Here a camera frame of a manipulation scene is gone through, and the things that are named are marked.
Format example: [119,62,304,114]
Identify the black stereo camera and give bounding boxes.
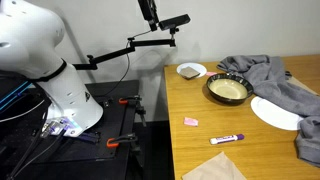
[158,13,192,32]

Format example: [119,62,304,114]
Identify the dark rimmed cream bowl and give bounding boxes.
[206,73,255,104]

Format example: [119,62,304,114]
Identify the white cable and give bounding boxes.
[0,99,46,123]

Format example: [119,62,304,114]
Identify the black camera bracket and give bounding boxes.
[137,0,161,33]

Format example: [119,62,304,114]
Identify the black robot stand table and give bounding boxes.
[0,79,142,180]

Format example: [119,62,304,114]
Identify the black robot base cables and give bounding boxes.
[5,111,69,180]

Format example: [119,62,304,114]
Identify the orange handled black clamp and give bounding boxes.
[118,95,148,128]
[106,132,145,155]

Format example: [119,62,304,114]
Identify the brown square sponge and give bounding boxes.
[180,66,201,81]

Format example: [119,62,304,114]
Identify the small white plate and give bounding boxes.
[176,62,208,80]

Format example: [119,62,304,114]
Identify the beige paper sheet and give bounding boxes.
[289,75,318,97]

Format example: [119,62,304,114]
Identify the large white plate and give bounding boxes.
[250,95,305,132]

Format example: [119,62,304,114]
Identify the grey sweater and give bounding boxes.
[216,54,320,168]

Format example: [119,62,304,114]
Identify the thin black camera cable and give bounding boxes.
[96,29,154,98]

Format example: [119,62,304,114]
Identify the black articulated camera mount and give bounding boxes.
[72,27,180,71]

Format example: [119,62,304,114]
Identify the black box with blue stripes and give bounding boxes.
[0,79,35,113]

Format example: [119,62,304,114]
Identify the pink paper packet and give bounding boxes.
[183,116,200,128]

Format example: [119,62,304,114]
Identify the beige napkin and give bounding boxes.
[181,151,248,180]

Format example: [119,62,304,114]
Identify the purple marker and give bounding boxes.
[209,133,246,146]

